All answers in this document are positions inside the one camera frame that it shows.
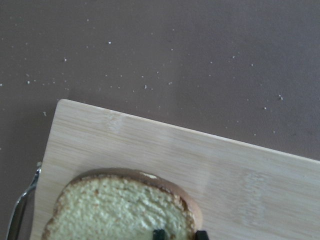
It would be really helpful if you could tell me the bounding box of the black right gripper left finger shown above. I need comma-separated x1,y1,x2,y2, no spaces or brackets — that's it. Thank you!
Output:
152,229,167,240

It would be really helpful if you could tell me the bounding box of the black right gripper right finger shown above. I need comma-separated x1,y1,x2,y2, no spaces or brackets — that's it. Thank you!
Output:
195,230,210,240

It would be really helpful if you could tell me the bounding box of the bread slice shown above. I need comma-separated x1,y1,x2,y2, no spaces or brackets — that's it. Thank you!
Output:
41,168,203,240

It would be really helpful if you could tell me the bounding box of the light wooden cutting board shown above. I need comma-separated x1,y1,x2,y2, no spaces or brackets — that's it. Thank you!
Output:
30,99,320,240

